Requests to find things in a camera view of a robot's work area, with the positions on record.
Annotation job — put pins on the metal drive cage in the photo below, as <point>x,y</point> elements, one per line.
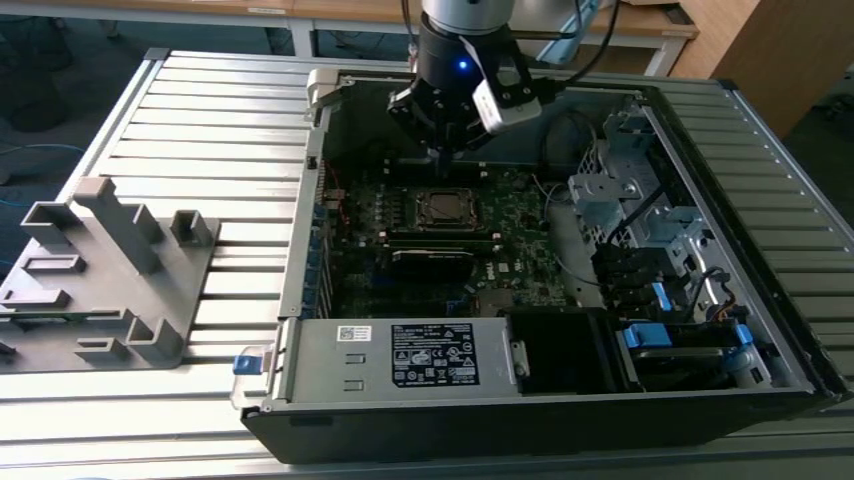
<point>594,192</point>

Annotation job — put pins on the grey parts rack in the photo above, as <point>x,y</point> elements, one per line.
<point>114,280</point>

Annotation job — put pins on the black drive connectors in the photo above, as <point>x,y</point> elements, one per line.
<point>627,270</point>

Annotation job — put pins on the blue carrier tab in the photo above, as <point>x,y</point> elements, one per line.
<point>659,295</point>

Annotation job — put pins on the green motherboard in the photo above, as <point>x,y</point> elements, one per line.
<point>527,260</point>

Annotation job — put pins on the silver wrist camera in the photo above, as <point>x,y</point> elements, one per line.
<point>490,110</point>

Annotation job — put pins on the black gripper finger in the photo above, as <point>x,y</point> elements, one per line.
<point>414,112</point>
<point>475,137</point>

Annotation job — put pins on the black disk blue carrier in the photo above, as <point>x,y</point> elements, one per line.
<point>647,335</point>

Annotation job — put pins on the wooden desk white frame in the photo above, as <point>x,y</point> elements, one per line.
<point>167,6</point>
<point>650,30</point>

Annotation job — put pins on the wooden cabinet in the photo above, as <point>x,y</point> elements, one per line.
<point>787,55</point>

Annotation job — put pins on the silver square CPU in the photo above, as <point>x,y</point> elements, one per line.
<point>447,207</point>

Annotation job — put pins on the beige case latch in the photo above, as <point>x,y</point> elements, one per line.
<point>323,85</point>

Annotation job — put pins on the square chipset heatsink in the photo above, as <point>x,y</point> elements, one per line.
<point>497,301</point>

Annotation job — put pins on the blue card retainer clips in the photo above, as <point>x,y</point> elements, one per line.
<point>314,280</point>

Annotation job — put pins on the black RAM slot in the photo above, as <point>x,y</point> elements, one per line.
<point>441,237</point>
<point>441,242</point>
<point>441,231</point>
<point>441,248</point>

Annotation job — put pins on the silver power supply unit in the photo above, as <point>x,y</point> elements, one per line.
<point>320,360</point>

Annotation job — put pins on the black PC case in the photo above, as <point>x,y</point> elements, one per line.
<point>467,435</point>

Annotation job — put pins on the CPU socket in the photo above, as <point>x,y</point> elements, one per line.
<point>425,224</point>

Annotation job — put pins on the black office chair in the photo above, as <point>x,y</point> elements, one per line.
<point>30,95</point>

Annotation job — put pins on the black graphics card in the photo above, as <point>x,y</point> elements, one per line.
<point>434,267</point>

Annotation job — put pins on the blue case tab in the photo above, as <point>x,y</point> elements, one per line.
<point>247,364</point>

